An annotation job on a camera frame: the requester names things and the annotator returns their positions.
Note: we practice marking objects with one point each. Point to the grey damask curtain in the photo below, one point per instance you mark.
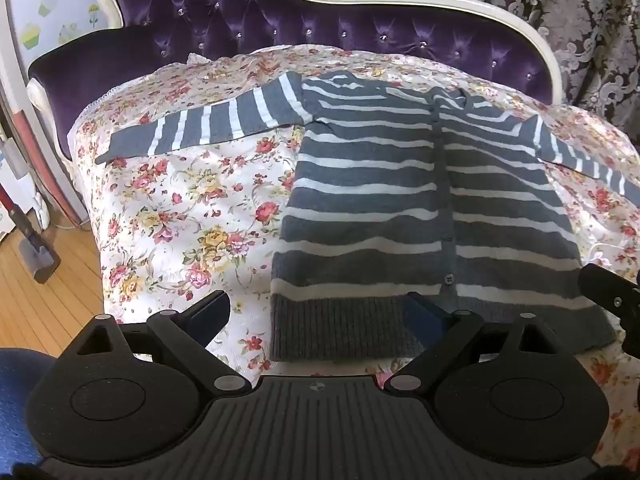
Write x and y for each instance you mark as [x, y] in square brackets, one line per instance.
[560, 10]

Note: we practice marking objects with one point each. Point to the dark blue cloth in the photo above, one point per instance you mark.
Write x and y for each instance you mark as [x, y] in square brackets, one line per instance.
[22, 400]

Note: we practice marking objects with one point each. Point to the grey white striped cardigan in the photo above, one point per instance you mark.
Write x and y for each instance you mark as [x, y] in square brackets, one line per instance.
[390, 200]

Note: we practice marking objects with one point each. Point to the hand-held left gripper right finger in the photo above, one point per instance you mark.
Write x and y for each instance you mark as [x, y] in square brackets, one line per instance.
[424, 316]

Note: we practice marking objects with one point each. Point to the red stick vacuum cleaner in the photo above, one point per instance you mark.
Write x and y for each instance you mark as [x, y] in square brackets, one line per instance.
[30, 245]

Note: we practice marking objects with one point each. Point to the flower wall sticker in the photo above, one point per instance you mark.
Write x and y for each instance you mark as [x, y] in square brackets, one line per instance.
[94, 14]

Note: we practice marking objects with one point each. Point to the floral print blanket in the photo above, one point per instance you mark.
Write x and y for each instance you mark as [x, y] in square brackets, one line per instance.
[200, 220]

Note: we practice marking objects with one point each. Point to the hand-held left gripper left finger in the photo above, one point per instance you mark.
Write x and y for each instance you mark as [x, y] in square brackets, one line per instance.
[207, 312]

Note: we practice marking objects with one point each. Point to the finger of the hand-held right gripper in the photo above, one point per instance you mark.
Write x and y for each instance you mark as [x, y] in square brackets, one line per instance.
[602, 285]

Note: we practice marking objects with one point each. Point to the purple tufted sofa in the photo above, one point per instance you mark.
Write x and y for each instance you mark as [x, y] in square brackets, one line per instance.
[240, 15]

